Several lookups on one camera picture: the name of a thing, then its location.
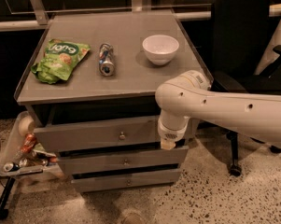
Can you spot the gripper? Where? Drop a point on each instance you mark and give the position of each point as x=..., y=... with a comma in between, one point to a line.
x=170, y=135

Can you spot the grey top drawer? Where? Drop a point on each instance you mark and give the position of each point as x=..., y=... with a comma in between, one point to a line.
x=104, y=133

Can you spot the grey drawer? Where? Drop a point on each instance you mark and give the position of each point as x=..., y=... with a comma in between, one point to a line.
x=122, y=160
x=132, y=180
x=104, y=133

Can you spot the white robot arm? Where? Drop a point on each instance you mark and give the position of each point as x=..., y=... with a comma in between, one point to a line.
x=187, y=96

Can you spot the grey bottom drawer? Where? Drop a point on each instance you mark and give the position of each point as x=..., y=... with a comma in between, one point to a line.
x=132, y=180

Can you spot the grey drawer cabinet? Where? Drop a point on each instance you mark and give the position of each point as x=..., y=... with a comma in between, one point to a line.
x=89, y=96

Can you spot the grey middle drawer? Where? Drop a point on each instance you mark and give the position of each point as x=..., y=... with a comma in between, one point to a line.
x=122, y=160

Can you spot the white bowl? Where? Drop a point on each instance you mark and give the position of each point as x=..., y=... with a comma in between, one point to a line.
x=160, y=49

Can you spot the crushed soda can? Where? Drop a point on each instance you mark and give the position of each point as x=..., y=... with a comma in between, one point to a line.
x=106, y=64

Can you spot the red soda can in bin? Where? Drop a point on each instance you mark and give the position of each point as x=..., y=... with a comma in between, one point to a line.
x=28, y=143

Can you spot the green snack bag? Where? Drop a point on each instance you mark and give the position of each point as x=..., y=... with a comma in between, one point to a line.
x=59, y=60

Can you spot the white cup in bin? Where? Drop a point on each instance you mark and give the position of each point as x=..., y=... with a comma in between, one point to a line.
x=26, y=125

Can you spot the clear plastic side bin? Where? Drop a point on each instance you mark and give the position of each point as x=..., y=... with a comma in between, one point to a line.
x=11, y=153

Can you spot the metal railing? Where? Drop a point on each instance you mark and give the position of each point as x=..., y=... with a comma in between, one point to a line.
x=21, y=24

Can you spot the black office chair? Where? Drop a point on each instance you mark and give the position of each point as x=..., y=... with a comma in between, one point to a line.
x=239, y=35

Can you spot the dark soda can in bin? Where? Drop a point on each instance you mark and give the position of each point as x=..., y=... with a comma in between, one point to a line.
x=11, y=167

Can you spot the black stand leg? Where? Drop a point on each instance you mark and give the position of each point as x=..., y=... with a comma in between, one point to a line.
x=4, y=197

